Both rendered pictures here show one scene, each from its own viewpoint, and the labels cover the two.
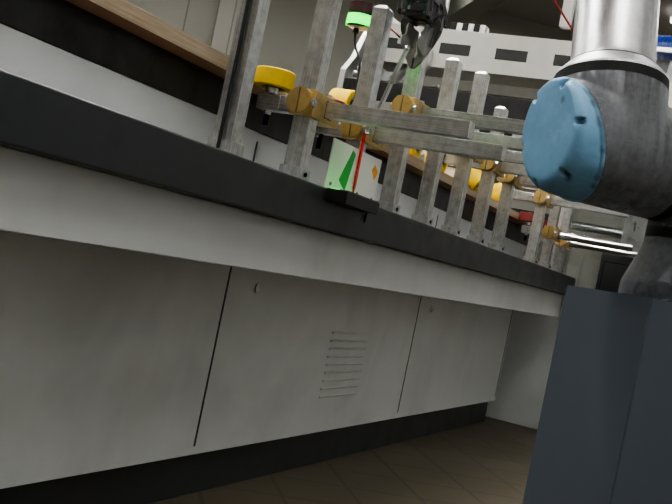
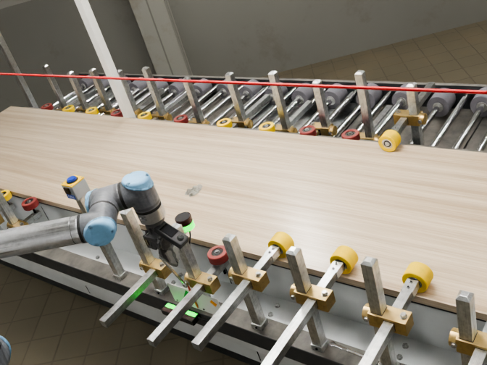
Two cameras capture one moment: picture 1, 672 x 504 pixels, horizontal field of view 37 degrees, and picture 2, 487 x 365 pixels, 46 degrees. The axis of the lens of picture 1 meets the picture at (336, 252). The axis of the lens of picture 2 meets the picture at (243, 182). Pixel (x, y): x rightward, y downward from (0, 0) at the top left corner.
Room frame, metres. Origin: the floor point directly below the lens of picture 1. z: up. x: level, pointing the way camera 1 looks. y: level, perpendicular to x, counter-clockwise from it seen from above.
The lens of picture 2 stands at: (2.97, -1.48, 2.23)
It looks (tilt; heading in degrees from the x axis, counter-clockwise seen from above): 31 degrees down; 111
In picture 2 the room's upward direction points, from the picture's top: 18 degrees counter-clockwise
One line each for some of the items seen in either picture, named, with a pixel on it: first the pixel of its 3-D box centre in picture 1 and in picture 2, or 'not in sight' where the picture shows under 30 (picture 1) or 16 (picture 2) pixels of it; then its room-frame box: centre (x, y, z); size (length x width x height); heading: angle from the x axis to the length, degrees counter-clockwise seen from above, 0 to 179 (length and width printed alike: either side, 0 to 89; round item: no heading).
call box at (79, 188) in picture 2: not in sight; (76, 188); (1.65, 0.21, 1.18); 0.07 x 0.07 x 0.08; 66
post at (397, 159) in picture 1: (402, 134); (247, 288); (2.34, -0.10, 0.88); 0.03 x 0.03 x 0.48; 66
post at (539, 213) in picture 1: (539, 213); not in sight; (3.71, -0.71, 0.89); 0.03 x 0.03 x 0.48; 66
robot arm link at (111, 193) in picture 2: not in sight; (106, 202); (1.99, -0.12, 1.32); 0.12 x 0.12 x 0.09; 18
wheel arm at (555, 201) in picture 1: (561, 201); not in sight; (3.72, -0.78, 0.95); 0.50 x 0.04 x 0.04; 66
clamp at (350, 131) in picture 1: (361, 131); (201, 280); (2.14, 0.00, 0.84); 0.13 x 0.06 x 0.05; 156
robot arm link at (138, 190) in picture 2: not in sight; (140, 192); (2.09, -0.07, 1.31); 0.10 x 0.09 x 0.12; 18
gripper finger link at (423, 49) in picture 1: (420, 45); (166, 258); (2.09, -0.09, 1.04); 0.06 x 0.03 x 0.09; 156
